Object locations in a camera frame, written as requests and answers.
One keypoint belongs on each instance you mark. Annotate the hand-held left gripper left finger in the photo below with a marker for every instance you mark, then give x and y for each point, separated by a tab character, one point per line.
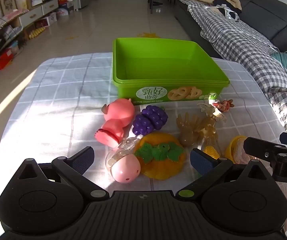
84	158

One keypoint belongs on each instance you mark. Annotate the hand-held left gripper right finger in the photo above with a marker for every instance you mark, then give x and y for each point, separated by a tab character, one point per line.
202	161

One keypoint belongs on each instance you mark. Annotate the yellow toy corn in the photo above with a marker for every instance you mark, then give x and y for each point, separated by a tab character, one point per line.
212	152

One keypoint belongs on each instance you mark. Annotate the yellow plastic cup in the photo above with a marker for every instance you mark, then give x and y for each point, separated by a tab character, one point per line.
231	150

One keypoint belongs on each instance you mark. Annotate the orange toy pumpkin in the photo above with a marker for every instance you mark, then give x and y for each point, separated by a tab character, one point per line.
163	167

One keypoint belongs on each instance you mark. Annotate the clear pink capsule toy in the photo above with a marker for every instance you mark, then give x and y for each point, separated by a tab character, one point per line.
126	168

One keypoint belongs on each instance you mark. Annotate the small red figure toy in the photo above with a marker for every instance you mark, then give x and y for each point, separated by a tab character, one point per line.
224	105

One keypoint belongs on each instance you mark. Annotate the pink pig toy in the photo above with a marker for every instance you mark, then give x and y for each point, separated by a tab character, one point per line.
119	110

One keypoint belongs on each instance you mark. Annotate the green plastic box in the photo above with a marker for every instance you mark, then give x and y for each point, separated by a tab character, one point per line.
158	62

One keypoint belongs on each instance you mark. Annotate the beige starfish toy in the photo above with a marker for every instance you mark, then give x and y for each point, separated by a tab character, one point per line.
208	110

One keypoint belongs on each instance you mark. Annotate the grey checked tablecloth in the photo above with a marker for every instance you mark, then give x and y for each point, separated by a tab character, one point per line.
58	100

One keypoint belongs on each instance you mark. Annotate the purple toy grapes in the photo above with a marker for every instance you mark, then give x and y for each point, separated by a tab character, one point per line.
148	120

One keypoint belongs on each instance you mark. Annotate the grey checked blanket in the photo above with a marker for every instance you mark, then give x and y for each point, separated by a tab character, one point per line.
233	42

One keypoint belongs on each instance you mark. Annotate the yellow star floor sticker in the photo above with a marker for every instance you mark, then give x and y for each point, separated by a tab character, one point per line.
146	35
70	38

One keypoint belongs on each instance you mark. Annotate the dark grey sofa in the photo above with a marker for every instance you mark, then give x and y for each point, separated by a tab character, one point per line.
271	12

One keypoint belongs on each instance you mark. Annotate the red storage box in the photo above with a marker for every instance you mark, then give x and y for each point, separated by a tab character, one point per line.
4	59

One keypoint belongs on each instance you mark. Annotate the row of yellow toys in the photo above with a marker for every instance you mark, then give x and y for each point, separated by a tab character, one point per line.
36	33

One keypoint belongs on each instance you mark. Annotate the white and red box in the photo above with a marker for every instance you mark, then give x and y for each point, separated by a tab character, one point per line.
46	20

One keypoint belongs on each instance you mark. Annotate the dark garment with white ribbon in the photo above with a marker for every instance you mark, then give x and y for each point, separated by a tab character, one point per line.
223	3

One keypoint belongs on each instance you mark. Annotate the blue and white box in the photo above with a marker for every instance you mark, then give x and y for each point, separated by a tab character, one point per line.
66	9

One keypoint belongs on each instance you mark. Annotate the framed cartoon picture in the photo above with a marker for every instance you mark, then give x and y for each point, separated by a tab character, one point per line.
7	2

